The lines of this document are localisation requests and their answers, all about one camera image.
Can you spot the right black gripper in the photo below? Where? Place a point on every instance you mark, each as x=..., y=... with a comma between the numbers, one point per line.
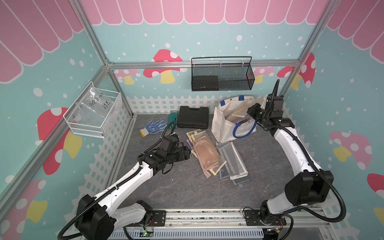
x=252, y=109

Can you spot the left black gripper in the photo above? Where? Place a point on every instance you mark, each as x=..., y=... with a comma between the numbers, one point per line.
x=183, y=155

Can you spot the pink brown mesh pouch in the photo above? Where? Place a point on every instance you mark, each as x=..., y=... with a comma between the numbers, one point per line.
x=207, y=154

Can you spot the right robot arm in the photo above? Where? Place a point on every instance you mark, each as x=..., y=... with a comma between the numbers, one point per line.
x=310, y=184

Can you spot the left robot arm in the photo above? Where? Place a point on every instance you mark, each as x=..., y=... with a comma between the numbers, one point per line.
x=97, y=217

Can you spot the beige mesh pouch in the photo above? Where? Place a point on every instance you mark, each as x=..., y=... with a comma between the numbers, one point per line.
x=241, y=113

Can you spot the purple mesh pouch upper left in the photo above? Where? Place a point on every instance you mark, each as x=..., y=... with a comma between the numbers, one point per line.
x=241, y=121

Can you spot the cream canvas tote bag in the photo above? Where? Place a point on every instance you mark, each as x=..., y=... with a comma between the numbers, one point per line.
x=223, y=127

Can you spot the yellow trimmed clear pouch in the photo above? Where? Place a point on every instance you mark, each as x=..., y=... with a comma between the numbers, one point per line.
x=191, y=137

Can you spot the white grey mesh pouch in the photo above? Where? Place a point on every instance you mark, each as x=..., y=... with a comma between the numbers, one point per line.
x=234, y=168

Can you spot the grey pouch under white pouch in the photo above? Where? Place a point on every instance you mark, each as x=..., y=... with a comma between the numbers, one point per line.
x=239, y=182

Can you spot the clear plastic labelled bag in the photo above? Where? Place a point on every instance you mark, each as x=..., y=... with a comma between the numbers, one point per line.
x=93, y=107

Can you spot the blue white work glove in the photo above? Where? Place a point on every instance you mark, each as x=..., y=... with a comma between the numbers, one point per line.
x=154, y=127

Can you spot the green rubber glove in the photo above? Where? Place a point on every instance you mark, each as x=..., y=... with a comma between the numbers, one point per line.
x=173, y=116

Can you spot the black plastic tool case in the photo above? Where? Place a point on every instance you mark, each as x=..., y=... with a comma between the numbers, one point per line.
x=193, y=118

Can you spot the black box in basket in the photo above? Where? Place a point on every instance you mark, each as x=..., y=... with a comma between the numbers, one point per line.
x=205, y=83

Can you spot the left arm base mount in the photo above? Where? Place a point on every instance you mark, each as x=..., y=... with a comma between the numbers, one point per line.
x=152, y=218

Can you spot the black wire mesh basket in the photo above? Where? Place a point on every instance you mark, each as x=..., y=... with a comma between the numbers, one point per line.
x=234, y=73

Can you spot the white wire wall basket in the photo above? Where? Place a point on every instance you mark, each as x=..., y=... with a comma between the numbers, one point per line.
x=94, y=131

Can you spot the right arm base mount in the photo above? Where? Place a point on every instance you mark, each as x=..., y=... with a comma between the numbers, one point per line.
x=256, y=218

